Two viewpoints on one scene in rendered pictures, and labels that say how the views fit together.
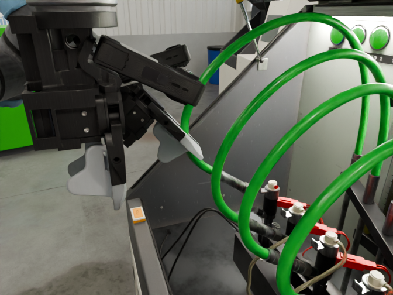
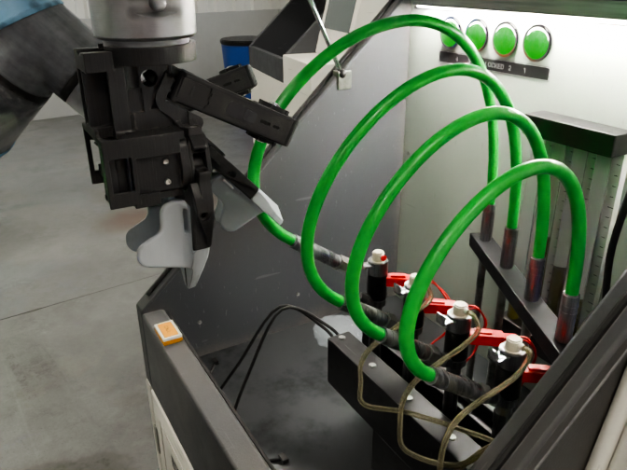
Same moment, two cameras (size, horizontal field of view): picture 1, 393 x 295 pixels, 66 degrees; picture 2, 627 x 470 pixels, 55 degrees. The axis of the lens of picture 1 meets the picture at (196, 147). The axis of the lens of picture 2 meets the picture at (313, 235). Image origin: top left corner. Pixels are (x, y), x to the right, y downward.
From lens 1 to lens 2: 0.21 m
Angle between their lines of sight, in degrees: 10
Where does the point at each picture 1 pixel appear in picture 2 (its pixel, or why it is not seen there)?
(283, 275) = (407, 336)
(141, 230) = (179, 353)
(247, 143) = (329, 205)
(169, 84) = (257, 121)
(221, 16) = not seen: outside the picture
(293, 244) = (415, 296)
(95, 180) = (172, 246)
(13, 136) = not seen: outside the picture
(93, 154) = (171, 213)
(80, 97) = (164, 143)
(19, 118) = not seen: outside the picture
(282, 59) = (373, 72)
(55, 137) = (134, 192)
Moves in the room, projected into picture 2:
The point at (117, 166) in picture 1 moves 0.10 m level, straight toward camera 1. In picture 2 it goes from (205, 224) to (252, 275)
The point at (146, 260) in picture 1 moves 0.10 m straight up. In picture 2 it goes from (199, 392) to (192, 330)
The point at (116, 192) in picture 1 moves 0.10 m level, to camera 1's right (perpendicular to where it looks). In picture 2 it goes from (197, 260) to (313, 250)
